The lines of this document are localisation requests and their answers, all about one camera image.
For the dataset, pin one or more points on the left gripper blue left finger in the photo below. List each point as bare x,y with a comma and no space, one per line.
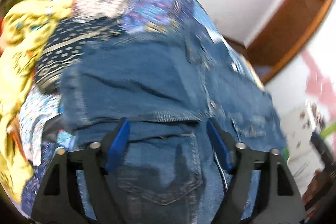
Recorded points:
100,158

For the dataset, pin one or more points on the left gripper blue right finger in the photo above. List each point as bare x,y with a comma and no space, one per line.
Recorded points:
235,159

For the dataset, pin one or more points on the blue denim jacket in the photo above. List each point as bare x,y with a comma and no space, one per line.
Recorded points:
167,85

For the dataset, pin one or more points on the white suitcase with stickers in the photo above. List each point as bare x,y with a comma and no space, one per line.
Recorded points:
298,125

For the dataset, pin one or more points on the blue patchwork quilt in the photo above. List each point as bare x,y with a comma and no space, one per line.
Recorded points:
42,124

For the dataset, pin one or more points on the wooden door frame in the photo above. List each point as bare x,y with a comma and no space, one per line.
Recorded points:
285,34

